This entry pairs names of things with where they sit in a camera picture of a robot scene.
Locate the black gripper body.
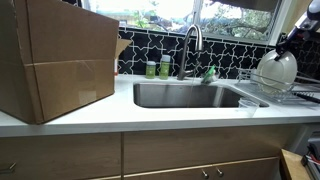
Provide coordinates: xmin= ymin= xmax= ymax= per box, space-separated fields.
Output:
xmin=276 ymin=26 xmax=303 ymax=51

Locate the white plate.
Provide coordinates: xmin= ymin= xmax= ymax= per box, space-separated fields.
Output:
xmin=255 ymin=49 xmax=299 ymax=95

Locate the curved steel faucet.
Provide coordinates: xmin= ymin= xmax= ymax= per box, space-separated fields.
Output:
xmin=176 ymin=24 xmax=204 ymax=82

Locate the clear plastic cup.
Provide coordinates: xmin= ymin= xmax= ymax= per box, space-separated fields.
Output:
xmin=237 ymin=97 xmax=260 ymax=118

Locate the green sponge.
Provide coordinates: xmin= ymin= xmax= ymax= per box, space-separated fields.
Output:
xmin=200 ymin=64 xmax=218 ymax=84

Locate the wooden robot mounting platform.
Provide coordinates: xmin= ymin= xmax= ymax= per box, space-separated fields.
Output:
xmin=279 ymin=148 xmax=320 ymax=180

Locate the stainless steel sink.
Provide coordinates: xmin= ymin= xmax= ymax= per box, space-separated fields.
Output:
xmin=133 ymin=82 xmax=270 ymax=109

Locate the tall green soap bottle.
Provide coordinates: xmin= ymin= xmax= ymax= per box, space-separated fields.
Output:
xmin=159 ymin=54 xmax=172 ymax=81

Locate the small green soap bottle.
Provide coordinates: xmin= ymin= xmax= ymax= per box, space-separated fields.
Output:
xmin=145 ymin=60 xmax=157 ymax=80

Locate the wooden kitchen cabinet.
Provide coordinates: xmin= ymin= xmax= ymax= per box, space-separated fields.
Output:
xmin=0 ymin=124 xmax=301 ymax=180

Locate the brown cardboard box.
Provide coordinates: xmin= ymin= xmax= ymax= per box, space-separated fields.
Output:
xmin=0 ymin=0 xmax=133 ymax=125

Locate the steel wire dish rack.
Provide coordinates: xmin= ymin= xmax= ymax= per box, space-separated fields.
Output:
xmin=236 ymin=68 xmax=320 ymax=104

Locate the steel ladle black handle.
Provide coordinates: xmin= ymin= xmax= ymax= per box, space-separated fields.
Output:
xmin=293 ymin=91 xmax=320 ymax=104

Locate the kitchen window white frame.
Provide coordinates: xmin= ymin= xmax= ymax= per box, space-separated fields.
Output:
xmin=81 ymin=0 xmax=288 ymax=46

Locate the metal cabinet bar handle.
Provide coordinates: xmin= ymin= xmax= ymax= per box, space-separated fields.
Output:
xmin=0 ymin=162 xmax=17 ymax=174

